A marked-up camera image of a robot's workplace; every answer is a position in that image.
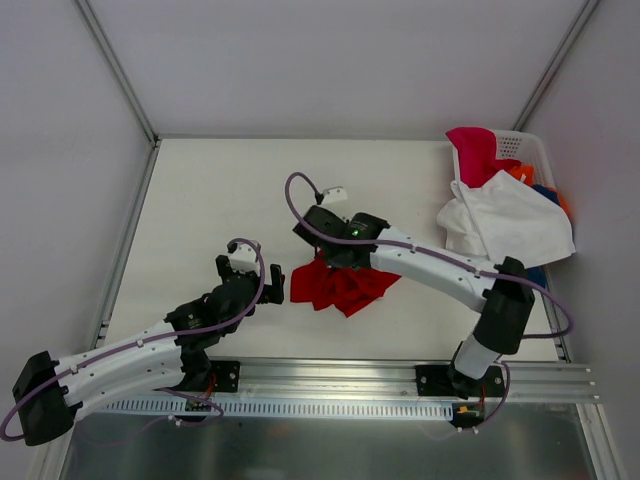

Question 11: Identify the red t shirt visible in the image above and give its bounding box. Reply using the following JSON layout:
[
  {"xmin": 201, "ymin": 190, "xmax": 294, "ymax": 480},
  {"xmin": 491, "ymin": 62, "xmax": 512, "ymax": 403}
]
[{"xmin": 290, "ymin": 251, "xmax": 401, "ymax": 318}]

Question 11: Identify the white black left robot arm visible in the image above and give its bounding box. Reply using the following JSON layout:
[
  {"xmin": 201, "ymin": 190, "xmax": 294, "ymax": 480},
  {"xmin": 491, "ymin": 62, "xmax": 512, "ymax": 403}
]
[{"xmin": 1, "ymin": 255, "xmax": 285, "ymax": 446}]

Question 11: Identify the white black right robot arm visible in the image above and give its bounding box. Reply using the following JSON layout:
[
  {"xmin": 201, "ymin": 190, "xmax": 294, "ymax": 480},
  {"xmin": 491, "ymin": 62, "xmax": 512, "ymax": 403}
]
[{"xmin": 293, "ymin": 205, "xmax": 535, "ymax": 399}]

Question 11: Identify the magenta t shirt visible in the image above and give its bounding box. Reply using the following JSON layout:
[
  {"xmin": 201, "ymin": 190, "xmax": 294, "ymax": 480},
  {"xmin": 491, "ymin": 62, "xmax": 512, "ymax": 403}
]
[{"xmin": 446, "ymin": 127, "xmax": 521, "ymax": 188}]

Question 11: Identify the white t shirt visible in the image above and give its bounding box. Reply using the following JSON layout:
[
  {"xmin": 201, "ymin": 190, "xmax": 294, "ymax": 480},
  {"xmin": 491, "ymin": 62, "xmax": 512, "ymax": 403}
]
[{"xmin": 437, "ymin": 171, "xmax": 576, "ymax": 268}]

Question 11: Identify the orange t shirt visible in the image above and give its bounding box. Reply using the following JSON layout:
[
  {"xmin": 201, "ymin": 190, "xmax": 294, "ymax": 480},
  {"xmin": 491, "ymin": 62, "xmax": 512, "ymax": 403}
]
[{"xmin": 508, "ymin": 164, "xmax": 571, "ymax": 216}]

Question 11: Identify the blue t shirt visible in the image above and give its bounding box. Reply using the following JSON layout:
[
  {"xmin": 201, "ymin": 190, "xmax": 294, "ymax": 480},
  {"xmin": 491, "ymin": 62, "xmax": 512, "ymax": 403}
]
[{"xmin": 527, "ymin": 184, "xmax": 560, "ymax": 288}]

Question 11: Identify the white plastic basket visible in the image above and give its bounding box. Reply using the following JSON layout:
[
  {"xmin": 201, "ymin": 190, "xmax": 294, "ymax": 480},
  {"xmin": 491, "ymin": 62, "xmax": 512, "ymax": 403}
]
[{"xmin": 453, "ymin": 130, "xmax": 557, "ymax": 190}]

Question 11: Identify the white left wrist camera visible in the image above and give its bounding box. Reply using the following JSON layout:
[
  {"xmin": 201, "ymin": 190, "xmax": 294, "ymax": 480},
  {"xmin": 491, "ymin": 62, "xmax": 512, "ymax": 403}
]
[{"xmin": 228, "ymin": 242, "xmax": 261, "ymax": 274}]

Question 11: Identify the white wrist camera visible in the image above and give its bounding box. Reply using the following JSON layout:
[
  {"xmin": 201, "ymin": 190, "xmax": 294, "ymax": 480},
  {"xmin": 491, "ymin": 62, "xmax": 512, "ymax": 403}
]
[
  {"xmin": 228, "ymin": 242, "xmax": 261, "ymax": 274},
  {"xmin": 321, "ymin": 186, "xmax": 348, "ymax": 205}
]

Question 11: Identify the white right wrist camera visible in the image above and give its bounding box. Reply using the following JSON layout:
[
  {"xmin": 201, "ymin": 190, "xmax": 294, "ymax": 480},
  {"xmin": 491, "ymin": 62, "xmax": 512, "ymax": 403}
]
[{"xmin": 321, "ymin": 186, "xmax": 348, "ymax": 205}]

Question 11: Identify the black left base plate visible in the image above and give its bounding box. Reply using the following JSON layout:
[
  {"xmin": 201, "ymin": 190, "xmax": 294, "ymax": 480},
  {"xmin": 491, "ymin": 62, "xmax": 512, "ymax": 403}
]
[{"xmin": 169, "ymin": 357, "xmax": 241, "ymax": 394}]

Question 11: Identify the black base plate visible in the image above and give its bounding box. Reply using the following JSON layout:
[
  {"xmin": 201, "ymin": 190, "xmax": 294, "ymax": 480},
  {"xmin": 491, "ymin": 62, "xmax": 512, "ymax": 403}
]
[
  {"xmin": 169, "ymin": 357, "xmax": 241, "ymax": 394},
  {"xmin": 414, "ymin": 364, "xmax": 506, "ymax": 399}
]

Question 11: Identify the aluminium mounting rail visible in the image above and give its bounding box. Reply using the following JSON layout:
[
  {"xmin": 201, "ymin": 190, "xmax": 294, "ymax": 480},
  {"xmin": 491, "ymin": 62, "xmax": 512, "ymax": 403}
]
[{"xmin": 228, "ymin": 358, "xmax": 601, "ymax": 404}]

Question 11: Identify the rear aluminium frame bar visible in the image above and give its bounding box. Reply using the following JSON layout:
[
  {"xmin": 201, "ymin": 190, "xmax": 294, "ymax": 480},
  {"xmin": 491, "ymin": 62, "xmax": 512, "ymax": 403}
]
[{"xmin": 155, "ymin": 133, "xmax": 447, "ymax": 141}]

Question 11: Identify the aluminium frame bar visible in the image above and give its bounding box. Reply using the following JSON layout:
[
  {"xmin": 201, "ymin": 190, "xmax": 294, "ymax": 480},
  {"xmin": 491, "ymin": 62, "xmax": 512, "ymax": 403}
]
[
  {"xmin": 88, "ymin": 140, "xmax": 162, "ymax": 348},
  {"xmin": 155, "ymin": 133, "xmax": 447, "ymax": 141}
]

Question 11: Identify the left aluminium frame bar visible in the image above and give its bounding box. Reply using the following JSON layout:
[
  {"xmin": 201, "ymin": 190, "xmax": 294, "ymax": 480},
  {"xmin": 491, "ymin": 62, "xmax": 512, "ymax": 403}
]
[{"xmin": 88, "ymin": 140, "xmax": 162, "ymax": 348}]

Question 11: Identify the white slotted cable duct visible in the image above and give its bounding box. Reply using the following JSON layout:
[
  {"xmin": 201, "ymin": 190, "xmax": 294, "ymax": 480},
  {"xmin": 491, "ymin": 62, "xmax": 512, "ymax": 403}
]
[{"xmin": 101, "ymin": 395, "xmax": 454, "ymax": 422}]

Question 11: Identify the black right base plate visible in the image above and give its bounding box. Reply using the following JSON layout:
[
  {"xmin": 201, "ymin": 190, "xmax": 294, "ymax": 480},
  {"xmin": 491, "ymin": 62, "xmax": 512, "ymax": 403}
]
[{"xmin": 414, "ymin": 364, "xmax": 506, "ymax": 399}]

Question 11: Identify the right aluminium frame post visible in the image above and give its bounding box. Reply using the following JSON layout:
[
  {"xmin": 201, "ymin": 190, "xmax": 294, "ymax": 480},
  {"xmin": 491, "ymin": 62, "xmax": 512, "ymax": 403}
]
[{"xmin": 512, "ymin": 0, "xmax": 601, "ymax": 131}]

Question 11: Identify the aluminium frame post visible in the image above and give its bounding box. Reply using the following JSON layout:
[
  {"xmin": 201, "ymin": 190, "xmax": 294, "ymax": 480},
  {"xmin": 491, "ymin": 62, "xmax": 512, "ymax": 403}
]
[
  {"xmin": 72, "ymin": 0, "xmax": 159, "ymax": 146},
  {"xmin": 512, "ymin": 0, "xmax": 601, "ymax": 131}
]

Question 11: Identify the left aluminium frame post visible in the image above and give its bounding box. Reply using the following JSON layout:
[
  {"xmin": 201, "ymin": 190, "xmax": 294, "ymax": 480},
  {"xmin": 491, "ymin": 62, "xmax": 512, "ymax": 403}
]
[{"xmin": 72, "ymin": 0, "xmax": 159, "ymax": 146}]

